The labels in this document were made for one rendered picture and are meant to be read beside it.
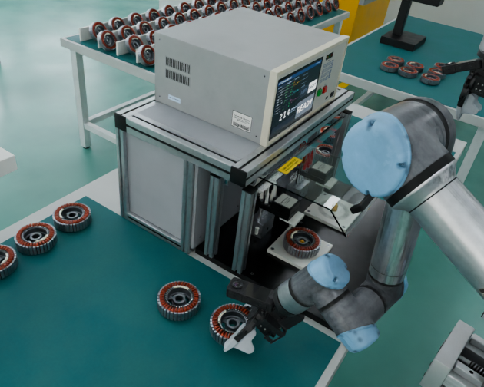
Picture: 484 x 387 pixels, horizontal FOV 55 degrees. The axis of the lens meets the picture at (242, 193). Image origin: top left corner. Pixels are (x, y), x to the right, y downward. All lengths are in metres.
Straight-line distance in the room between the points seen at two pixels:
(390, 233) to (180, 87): 0.71
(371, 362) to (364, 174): 1.59
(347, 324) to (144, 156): 0.73
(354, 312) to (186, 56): 0.77
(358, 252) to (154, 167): 0.67
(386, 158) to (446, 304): 1.99
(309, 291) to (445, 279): 1.87
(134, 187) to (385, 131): 0.93
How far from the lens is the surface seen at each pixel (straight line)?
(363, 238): 1.55
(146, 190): 1.41
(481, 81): 1.51
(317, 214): 1.58
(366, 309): 0.98
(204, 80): 1.27
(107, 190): 1.66
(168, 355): 1.18
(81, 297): 1.31
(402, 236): 0.94
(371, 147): 0.70
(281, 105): 1.21
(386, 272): 1.00
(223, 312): 1.17
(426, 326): 2.48
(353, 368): 2.18
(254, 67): 1.16
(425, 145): 0.71
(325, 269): 0.92
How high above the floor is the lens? 1.72
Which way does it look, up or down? 36 degrees down
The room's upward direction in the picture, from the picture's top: 7 degrees clockwise
